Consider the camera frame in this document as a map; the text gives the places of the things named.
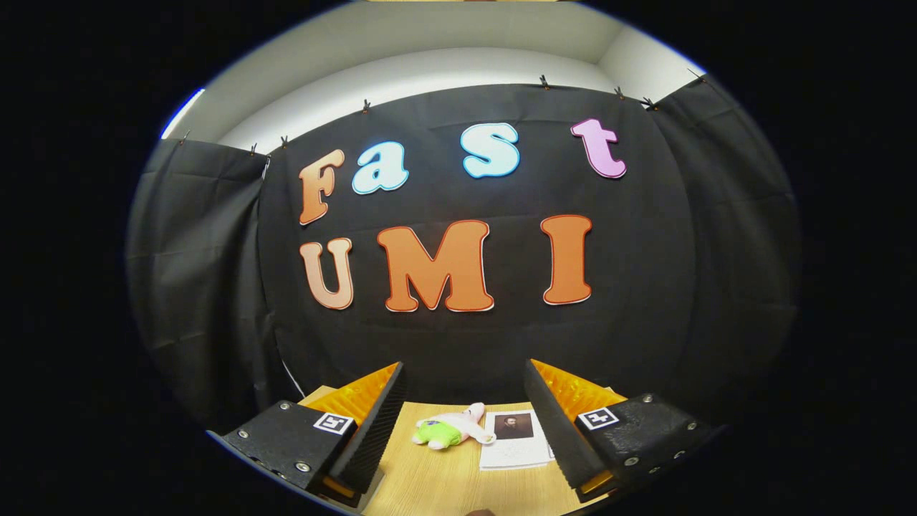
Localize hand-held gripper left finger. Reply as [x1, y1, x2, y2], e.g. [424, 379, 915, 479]
[221, 362, 407, 506]

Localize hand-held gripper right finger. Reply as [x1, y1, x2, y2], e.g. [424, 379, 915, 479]
[524, 358, 728, 504]

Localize white book with portrait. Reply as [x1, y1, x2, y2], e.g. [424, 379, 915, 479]
[479, 408, 556, 472]

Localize pink plush toy green clothes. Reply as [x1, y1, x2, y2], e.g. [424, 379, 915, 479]
[411, 403, 496, 451]

